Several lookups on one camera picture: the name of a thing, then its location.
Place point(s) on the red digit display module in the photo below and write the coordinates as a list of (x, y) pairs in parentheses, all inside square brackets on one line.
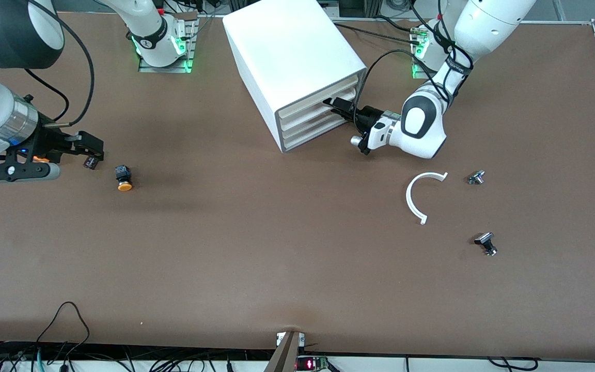
[(310, 363)]

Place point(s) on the orange box with hole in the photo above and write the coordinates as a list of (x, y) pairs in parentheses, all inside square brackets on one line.
[(41, 159)]

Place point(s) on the brown wedge-shaped post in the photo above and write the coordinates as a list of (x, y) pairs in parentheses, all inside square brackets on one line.
[(284, 356)]

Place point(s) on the small black terminal block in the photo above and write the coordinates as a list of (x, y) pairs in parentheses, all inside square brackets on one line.
[(90, 164)]

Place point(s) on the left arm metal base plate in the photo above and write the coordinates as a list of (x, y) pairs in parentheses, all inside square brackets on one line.
[(415, 70)]

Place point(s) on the white curved plastic strip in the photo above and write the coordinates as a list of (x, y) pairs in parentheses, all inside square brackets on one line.
[(409, 199)]

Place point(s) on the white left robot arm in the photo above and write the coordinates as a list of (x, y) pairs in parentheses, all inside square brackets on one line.
[(426, 124)]

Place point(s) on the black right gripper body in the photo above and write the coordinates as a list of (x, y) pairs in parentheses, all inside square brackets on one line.
[(48, 140)]

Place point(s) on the yellow push button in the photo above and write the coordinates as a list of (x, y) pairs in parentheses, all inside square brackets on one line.
[(123, 178)]

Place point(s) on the small silver knob switch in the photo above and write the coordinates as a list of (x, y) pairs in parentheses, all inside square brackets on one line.
[(476, 177)]

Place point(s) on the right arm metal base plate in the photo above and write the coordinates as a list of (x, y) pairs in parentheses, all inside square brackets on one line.
[(190, 41)]

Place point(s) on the black-headed silver switch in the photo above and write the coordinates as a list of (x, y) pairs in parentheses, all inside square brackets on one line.
[(486, 242)]

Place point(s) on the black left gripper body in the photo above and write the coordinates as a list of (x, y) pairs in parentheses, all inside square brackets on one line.
[(367, 116)]

